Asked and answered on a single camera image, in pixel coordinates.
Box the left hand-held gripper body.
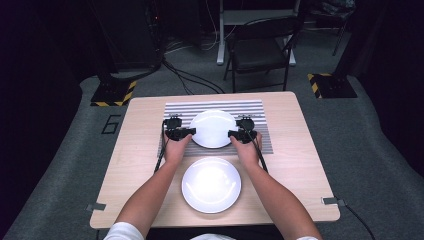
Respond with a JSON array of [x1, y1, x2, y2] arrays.
[[162, 113, 184, 140]]

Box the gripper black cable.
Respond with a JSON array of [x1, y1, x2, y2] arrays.
[[244, 127, 270, 175], [153, 120, 168, 175]]

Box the grey striped placemat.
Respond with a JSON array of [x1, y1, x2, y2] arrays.
[[157, 99, 275, 158]]

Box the black cabinet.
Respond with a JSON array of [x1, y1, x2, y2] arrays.
[[96, 0, 165, 73]]

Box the black folding chair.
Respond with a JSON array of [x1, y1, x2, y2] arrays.
[[222, 14, 304, 94]]

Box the black stand base hazard tape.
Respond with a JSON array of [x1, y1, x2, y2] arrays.
[[90, 79, 138, 108], [306, 72, 359, 100]]

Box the person's left hand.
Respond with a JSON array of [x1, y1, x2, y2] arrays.
[[163, 132, 194, 167]]

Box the dark chair with cloth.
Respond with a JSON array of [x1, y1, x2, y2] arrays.
[[308, 0, 357, 57]]

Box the black table cable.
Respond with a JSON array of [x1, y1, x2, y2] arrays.
[[343, 202, 377, 240]]

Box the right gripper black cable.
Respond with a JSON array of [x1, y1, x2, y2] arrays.
[[244, 127, 270, 175]]

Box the person's right hand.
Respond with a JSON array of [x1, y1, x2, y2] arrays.
[[229, 132, 264, 168]]

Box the white desk frame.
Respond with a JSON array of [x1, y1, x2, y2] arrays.
[[216, 0, 302, 67]]

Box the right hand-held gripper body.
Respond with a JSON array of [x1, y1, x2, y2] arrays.
[[235, 113, 259, 145]]

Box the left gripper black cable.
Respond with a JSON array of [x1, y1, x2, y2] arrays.
[[153, 120, 168, 175]]

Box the white round plate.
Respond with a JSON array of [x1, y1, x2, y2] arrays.
[[180, 156, 243, 215], [188, 108, 240, 150]]

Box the grey tape strip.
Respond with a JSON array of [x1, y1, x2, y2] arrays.
[[85, 202, 107, 213]]

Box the black floor cables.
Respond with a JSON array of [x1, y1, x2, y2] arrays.
[[161, 57, 226, 96]]

